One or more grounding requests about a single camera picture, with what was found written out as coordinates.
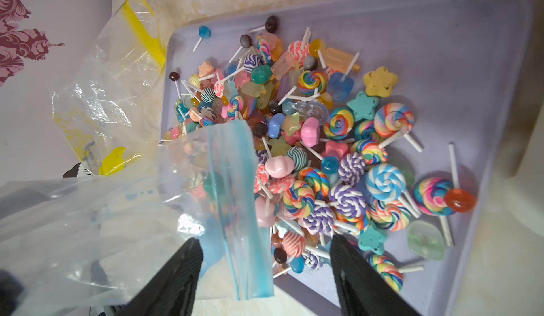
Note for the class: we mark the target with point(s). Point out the purple plastic tray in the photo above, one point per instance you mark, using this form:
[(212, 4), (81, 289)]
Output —
[(458, 62)]

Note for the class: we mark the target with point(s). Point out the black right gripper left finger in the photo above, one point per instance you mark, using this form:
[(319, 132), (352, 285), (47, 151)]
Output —
[(172, 290)]

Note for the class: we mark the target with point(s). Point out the blue-zip candy bag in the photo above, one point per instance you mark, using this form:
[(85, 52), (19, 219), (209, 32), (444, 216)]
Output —
[(98, 241)]

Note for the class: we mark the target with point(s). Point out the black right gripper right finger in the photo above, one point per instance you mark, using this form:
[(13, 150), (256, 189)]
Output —
[(361, 290)]

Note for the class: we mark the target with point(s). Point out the loose candy pile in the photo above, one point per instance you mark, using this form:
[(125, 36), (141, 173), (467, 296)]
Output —
[(323, 160)]

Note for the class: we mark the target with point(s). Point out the yellow-zip candy bag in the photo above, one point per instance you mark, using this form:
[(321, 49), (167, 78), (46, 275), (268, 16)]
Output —
[(111, 97), (106, 158)]

